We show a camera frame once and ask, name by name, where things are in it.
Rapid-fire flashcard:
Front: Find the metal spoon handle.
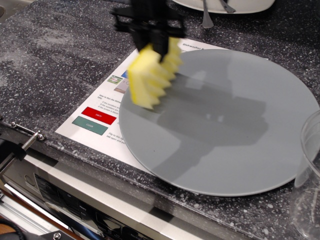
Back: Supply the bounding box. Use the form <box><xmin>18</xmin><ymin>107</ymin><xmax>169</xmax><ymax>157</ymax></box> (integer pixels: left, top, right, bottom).
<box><xmin>202</xmin><ymin>0</ymin><xmax>214</xmax><ymax>29</ymax></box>

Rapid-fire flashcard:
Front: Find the round grey plate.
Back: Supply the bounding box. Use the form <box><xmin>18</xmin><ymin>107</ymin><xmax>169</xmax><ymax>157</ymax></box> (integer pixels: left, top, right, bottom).
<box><xmin>119</xmin><ymin>49</ymin><xmax>320</xmax><ymax>197</ymax></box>

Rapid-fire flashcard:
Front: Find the stainless steel dishwasher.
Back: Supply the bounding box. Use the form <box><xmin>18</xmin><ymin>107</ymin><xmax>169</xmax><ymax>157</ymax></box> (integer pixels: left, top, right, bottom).
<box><xmin>0</xmin><ymin>152</ymin><xmax>251</xmax><ymax>240</ymax></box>

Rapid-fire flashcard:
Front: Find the metal utensil on white plate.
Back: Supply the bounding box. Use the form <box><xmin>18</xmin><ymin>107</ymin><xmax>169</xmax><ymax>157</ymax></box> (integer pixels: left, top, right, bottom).
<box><xmin>220</xmin><ymin>0</ymin><xmax>236</xmax><ymax>14</ymax></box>

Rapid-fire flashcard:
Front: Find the black bracket with screw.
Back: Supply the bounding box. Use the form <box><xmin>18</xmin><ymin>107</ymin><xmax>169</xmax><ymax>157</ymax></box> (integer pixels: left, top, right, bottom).
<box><xmin>40</xmin><ymin>230</ymin><xmax>74</xmax><ymax>240</ymax></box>

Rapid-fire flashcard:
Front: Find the clear plastic cup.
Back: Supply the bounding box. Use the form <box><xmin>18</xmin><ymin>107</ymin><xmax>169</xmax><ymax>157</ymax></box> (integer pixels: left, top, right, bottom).
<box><xmin>289</xmin><ymin>111</ymin><xmax>320</xmax><ymax>240</ymax></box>

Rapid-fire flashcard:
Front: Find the black cable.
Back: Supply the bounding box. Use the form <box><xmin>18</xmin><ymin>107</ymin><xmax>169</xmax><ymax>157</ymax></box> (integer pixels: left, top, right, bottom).
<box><xmin>0</xmin><ymin>218</ymin><xmax>26</xmax><ymax>240</ymax></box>

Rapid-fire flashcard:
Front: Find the white plate at top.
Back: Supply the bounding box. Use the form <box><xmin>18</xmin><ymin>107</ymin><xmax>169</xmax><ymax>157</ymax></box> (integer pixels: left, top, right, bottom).
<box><xmin>174</xmin><ymin>0</ymin><xmax>275</xmax><ymax>14</ymax></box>

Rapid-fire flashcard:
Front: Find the aluminium extrusion rail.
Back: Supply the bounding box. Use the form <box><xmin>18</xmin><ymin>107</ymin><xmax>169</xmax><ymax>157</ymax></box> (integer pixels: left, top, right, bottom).
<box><xmin>0</xmin><ymin>192</ymin><xmax>75</xmax><ymax>240</ymax></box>

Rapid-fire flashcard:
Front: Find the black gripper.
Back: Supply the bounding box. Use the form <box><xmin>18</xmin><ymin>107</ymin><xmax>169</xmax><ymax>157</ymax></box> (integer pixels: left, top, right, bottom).
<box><xmin>111</xmin><ymin>0</ymin><xmax>186</xmax><ymax>63</ymax></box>

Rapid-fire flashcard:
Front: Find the yellow foam sponge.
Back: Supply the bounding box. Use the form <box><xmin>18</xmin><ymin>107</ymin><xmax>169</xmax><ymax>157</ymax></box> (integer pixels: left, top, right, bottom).
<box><xmin>127</xmin><ymin>37</ymin><xmax>183</xmax><ymax>110</ymax></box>

